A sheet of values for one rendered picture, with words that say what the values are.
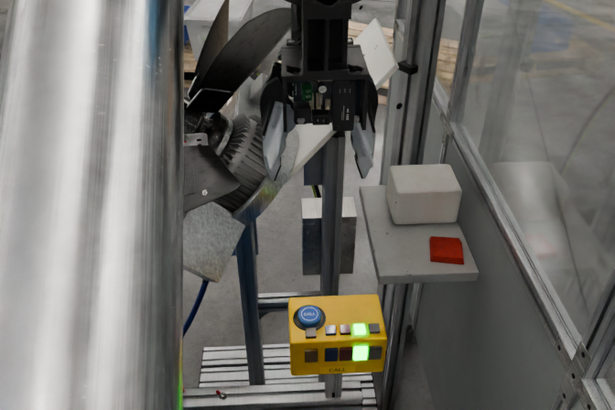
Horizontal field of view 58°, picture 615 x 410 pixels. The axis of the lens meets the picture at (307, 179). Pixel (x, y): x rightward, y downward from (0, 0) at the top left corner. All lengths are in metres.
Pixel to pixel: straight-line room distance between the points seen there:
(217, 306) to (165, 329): 2.24
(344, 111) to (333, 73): 0.04
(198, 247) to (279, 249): 1.46
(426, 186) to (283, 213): 1.51
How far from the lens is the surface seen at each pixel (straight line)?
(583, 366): 1.07
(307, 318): 0.95
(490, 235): 1.41
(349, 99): 0.46
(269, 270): 2.56
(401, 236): 1.45
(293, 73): 0.47
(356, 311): 0.98
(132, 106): 0.22
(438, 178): 1.48
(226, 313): 2.41
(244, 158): 1.20
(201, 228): 1.22
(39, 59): 0.23
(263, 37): 1.14
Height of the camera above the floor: 1.81
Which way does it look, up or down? 36 degrees down
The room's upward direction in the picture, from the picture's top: straight up
